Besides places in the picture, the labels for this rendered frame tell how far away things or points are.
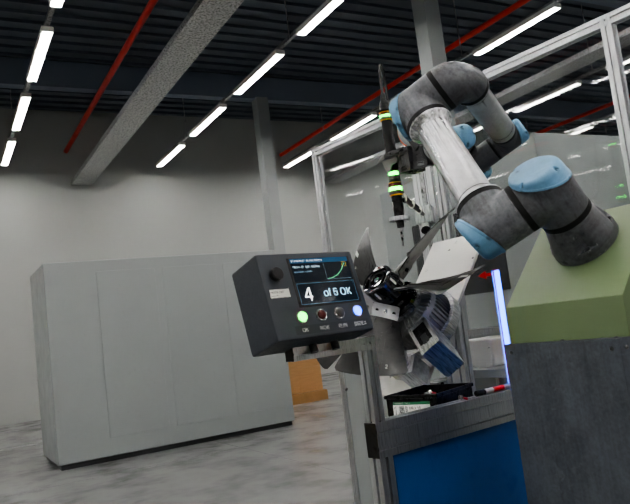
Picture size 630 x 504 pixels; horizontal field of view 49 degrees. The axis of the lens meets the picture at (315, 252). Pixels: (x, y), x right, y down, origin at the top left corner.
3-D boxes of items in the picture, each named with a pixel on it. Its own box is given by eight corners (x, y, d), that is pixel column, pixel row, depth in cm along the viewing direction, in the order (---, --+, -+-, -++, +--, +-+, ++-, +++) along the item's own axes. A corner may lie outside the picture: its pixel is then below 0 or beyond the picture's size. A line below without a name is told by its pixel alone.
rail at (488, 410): (584, 395, 213) (580, 369, 214) (596, 395, 210) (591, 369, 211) (368, 458, 158) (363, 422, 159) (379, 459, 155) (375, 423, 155)
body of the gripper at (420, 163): (396, 174, 220) (424, 164, 211) (393, 148, 221) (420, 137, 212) (413, 175, 225) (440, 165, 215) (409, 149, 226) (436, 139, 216)
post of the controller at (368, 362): (376, 420, 160) (365, 336, 162) (385, 420, 158) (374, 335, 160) (367, 422, 159) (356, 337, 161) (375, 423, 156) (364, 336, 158)
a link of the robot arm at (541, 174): (597, 206, 144) (564, 159, 140) (541, 242, 148) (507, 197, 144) (578, 184, 155) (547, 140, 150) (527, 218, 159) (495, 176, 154)
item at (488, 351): (487, 363, 281) (483, 336, 282) (520, 361, 268) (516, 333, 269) (460, 368, 270) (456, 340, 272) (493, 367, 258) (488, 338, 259)
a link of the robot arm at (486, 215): (529, 215, 143) (423, 61, 175) (469, 255, 148) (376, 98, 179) (546, 236, 152) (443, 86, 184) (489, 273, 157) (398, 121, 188)
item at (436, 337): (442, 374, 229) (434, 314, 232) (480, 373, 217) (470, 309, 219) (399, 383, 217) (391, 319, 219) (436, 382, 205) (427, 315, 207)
